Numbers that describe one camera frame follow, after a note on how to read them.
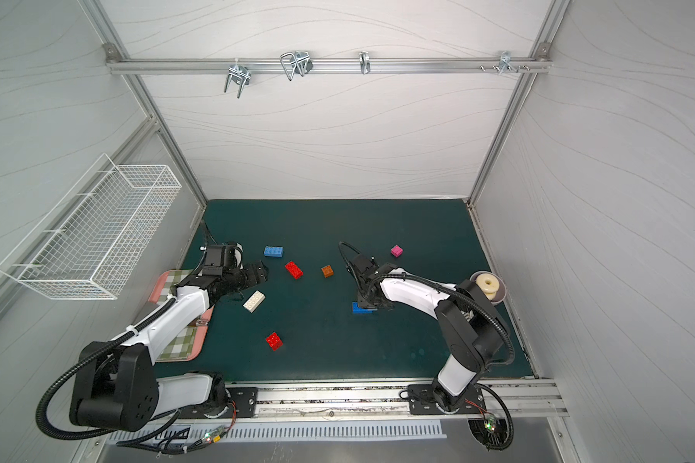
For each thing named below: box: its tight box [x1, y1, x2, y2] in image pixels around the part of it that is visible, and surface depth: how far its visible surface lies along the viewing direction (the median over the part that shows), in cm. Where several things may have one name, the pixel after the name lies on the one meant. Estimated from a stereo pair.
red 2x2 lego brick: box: [265, 331, 284, 353], surface depth 83 cm
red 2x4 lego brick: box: [283, 260, 305, 281], surface depth 100 cm
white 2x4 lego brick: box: [242, 289, 267, 314], surface depth 92 cm
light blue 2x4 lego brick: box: [263, 245, 284, 258], surface depth 106 cm
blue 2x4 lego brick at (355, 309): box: [351, 301, 373, 314], surface depth 91 cm
